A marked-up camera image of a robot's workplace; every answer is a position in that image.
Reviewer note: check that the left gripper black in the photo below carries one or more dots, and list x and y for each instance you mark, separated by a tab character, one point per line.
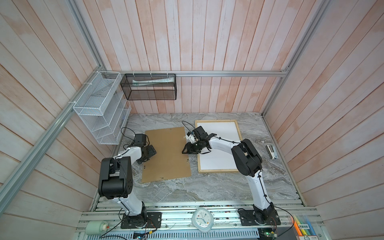
152	152

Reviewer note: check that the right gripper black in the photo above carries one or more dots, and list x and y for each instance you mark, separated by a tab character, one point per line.
189	149

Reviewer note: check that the brown frame backing board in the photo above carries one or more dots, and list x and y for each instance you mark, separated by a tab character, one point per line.
169	162

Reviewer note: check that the autumn forest photo print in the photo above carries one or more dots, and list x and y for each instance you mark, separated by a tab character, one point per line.
222	150

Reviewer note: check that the light wooden picture frame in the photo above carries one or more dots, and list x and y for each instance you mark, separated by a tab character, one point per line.
198	162

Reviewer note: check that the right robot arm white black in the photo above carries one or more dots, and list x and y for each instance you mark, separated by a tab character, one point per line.
248	162

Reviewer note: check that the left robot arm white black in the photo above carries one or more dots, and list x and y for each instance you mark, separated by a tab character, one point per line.
116	180

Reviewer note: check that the paper in black basket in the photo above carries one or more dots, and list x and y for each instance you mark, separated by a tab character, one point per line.
150	82

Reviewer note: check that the white round timer clock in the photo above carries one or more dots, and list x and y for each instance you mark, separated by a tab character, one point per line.
203	220

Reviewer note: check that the white stapler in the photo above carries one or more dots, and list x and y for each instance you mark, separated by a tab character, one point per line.
272	152

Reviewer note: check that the pale green emergency button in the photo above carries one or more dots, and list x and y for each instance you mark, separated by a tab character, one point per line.
97	228

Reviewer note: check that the coloured markers tray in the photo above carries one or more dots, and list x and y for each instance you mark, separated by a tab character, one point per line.
303	228

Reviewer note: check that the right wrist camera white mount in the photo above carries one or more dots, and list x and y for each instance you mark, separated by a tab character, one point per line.
191	138

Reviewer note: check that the white wire mesh shelf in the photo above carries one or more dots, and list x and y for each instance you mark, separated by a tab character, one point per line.
103	108

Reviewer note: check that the black wire mesh basket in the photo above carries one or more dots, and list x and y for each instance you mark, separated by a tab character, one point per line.
148	93

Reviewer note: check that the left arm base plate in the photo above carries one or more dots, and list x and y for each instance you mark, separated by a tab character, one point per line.
149	220

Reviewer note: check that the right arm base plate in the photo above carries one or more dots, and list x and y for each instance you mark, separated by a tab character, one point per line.
252	218

